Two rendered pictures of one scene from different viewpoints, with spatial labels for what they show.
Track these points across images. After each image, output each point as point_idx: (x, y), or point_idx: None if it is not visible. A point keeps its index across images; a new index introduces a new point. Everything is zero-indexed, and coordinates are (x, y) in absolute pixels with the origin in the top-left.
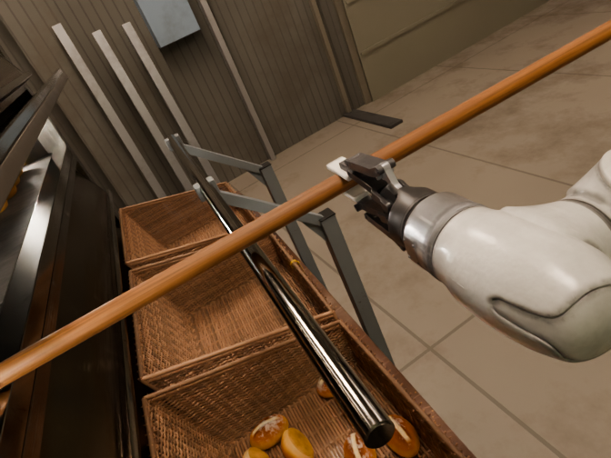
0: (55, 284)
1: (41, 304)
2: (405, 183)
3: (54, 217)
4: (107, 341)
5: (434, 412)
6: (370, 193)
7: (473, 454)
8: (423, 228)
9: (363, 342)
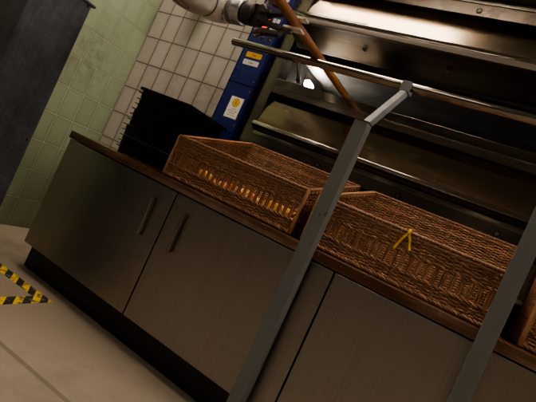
0: (417, 133)
1: (391, 117)
2: (261, 4)
3: (503, 147)
4: (392, 167)
5: (218, 201)
6: (275, 17)
7: (189, 187)
8: None
9: (295, 238)
